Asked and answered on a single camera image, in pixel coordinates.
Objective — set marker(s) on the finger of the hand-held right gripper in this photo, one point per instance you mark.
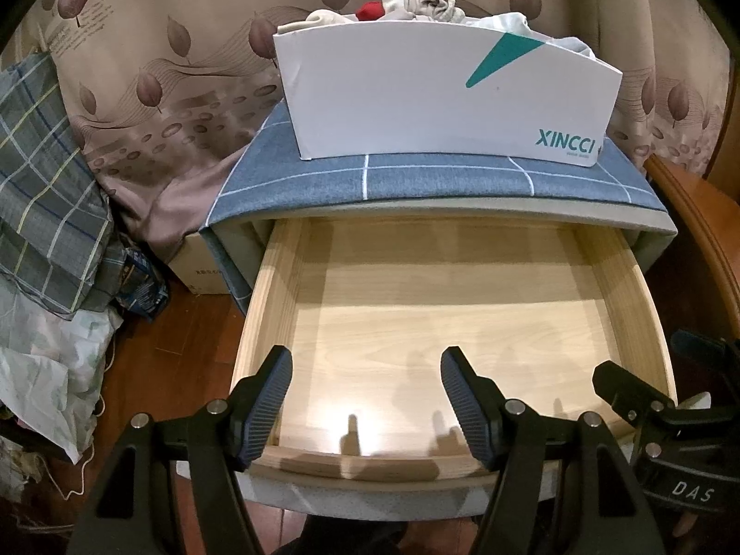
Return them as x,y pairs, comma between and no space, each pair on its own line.
705,350
618,384

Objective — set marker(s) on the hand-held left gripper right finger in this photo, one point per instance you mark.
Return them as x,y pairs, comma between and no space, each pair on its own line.
468,404

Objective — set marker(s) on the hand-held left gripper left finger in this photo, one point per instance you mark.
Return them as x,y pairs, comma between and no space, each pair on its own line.
263,410

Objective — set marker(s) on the grey wooden drawer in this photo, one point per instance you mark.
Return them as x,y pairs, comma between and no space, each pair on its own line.
433,312

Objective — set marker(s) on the white cardboard box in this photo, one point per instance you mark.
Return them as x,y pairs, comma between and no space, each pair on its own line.
376,98

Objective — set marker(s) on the plain grey underwear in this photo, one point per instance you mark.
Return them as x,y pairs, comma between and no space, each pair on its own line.
572,46

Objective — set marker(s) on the plain white underwear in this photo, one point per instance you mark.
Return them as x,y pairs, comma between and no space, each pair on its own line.
514,23

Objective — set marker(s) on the cream underwear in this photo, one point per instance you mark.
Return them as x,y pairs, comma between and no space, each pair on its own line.
324,18

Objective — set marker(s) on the red sock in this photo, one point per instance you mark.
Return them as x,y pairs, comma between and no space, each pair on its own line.
370,11

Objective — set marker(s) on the brown cardboard box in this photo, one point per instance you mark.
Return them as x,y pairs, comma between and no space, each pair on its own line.
199,266

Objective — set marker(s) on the blue printed plastic packet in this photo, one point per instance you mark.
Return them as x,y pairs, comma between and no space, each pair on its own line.
141,292

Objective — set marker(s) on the grey nightstand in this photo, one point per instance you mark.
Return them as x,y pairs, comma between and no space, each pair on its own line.
462,207

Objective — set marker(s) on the white plastic bag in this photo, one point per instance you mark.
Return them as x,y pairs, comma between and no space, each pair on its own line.
52,370

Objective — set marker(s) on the blue checked cloth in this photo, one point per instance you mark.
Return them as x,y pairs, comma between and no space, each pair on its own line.
462,176

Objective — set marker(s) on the grey plaid cloth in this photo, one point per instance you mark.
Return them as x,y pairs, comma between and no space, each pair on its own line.
52,214

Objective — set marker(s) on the beige leaf print sheet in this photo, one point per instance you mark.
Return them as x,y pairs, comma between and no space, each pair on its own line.
173,127

